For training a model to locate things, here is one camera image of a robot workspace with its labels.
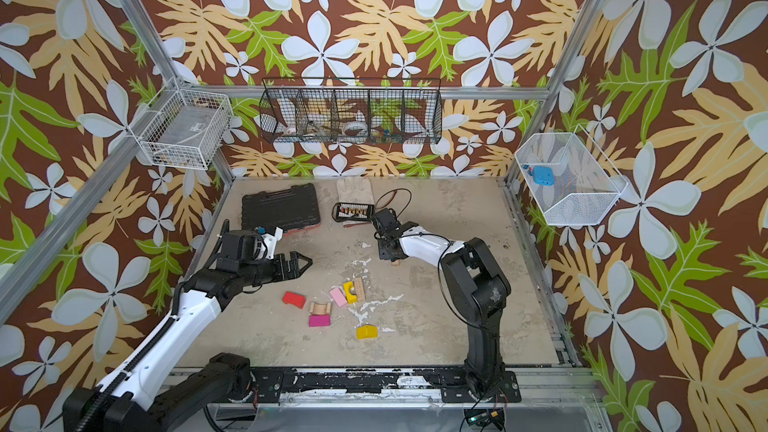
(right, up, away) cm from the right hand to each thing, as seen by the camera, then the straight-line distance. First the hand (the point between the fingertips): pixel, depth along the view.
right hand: (389, 248), depth 97 cm
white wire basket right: (+52, +20, -19) cm, 59 cm away
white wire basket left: (-61, +37, -11) cm, 72 cm away
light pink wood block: (-16, -13, -9) cm, 22 cm away
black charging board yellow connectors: (-12, +12, +10) cm, 20 cm away
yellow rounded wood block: (-6, -21, -17) cm, 28 cm away
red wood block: (-28, -14, -9) cm, 33 cm away
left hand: (-25, -1, -18) cm, 31 cm away
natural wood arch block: (-21, -16, -11) cm, 28 cm away
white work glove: (-13, +20, +17) cm, 30 cm away
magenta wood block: (-21, -19, -12) cm, 31 cm away
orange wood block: (+2, -4, -1) cm, 5 cm away
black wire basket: (-12, +46, 0) cm, 48 cm away
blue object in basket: (+45, +23, -11) cm, 52 cm away
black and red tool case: (-36, +13, +10) cm, 39 cm away
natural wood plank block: (-9, -12, -7) cm, 16 cm away
